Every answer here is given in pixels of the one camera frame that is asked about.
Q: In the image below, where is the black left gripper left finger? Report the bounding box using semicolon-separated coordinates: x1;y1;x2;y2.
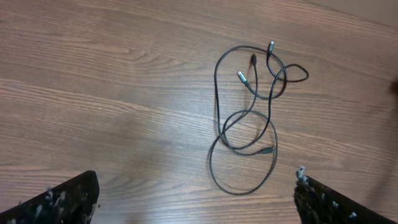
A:
1;170;100;224

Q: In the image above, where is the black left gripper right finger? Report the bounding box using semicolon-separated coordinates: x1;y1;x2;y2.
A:
294;166;395;224

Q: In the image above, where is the black USB cable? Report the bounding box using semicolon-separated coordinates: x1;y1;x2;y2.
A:
208;40;310;196

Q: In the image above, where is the thin black cable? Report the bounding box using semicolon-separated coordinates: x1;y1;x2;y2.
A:
213;45;288;156

